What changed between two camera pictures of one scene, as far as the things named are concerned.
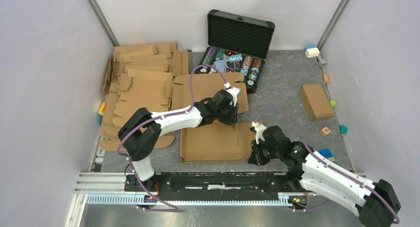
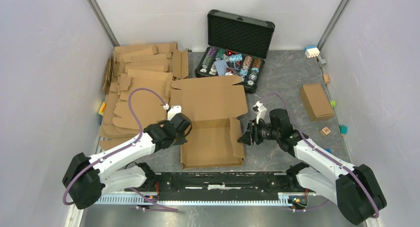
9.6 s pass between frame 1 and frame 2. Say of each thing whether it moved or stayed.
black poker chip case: stayed
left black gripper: moved
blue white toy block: stayed
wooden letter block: stayed
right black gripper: moved
